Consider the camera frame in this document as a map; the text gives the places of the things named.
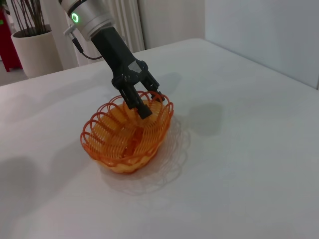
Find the red cabinet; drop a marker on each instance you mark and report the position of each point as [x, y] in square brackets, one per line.
[8, 49]

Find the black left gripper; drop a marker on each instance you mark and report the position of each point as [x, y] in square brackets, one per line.
[117, 54]

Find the dark thin-stemmed plant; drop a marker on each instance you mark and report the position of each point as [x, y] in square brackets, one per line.
[27, 15]

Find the cream round plant pot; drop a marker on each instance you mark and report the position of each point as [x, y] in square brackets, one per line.
[35, 52]

